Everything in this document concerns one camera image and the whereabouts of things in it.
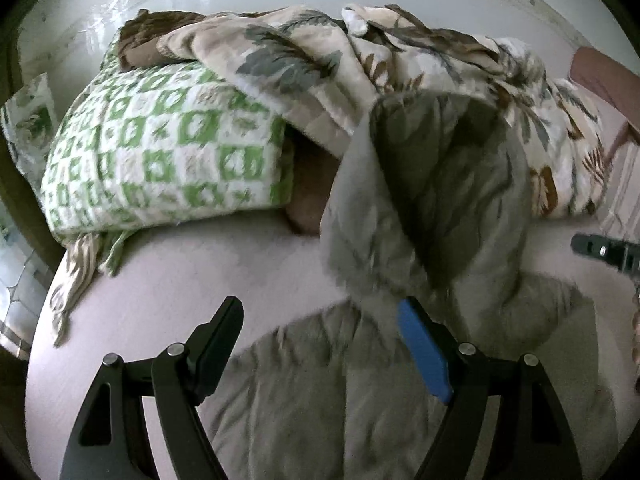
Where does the bed with white sheet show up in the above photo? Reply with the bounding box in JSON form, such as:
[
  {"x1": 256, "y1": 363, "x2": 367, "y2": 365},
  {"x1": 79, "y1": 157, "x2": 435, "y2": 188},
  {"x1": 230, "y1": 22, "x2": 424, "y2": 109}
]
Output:
[{"x1": 25, "y1": 205, "x2": 640, "y2": 480}]

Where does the beige green patterned cloth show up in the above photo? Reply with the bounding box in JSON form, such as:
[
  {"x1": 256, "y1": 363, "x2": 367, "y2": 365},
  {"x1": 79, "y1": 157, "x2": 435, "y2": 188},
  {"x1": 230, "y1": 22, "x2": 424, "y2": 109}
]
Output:
[{"x1": 50, "y1": 229, "x2": 132, "y2": 347}]

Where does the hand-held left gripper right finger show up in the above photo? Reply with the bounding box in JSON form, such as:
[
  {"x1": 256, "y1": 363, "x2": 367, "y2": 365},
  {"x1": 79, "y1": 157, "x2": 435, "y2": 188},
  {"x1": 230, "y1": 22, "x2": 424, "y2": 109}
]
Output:
[{"x1": 397, "y1": 296, "x2": 583, "y2": 480}]

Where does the brown pillow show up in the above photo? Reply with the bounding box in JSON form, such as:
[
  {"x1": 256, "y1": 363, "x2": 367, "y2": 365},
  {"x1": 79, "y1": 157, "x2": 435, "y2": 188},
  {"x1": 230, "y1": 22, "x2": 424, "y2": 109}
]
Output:
[{"x1": 286, "y1": 149, "x2": 345, "y2": 236}]

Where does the pink wooden furniture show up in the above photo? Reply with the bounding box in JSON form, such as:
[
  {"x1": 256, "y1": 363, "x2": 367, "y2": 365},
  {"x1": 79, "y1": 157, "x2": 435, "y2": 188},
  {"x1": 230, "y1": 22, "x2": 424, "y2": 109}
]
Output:
[{"x1": 570, "y1": 46, "x2": 640, "y2": 161}]

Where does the leaf print blanket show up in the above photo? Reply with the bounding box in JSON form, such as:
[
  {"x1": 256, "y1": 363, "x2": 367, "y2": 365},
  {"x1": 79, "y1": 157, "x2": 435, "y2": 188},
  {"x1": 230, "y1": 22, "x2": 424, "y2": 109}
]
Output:
[{"x1": 119, "y1": 4, "x2": 608, "y2": 218}]

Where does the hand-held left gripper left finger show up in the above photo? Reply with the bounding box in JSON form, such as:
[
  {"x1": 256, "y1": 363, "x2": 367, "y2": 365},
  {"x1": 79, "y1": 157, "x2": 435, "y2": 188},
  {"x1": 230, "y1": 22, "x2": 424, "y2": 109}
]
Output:
[{"x1": 59, "y1": 296, "x2": 244, "y2": 480}]

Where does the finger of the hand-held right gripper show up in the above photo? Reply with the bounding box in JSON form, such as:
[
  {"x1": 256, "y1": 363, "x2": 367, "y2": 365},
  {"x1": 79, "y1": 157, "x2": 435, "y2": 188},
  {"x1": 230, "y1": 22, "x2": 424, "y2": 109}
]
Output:
[{"x1": 571, "y1": 232, "x2": 640, "y2": 275}]

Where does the green checked pillow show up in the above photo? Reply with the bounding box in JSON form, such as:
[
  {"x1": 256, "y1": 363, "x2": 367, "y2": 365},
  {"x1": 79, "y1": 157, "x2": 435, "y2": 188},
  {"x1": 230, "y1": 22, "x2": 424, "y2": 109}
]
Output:
[{"x1": 40, "y1": 35, "x2": 296, "y2": 242}]

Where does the small leaf print pillow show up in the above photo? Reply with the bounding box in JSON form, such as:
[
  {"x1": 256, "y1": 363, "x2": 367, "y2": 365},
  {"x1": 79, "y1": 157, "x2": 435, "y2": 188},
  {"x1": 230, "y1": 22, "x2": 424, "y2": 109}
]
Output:
[{"x1": 1, "y1": 72, "x2": 57, "y2": 188}]

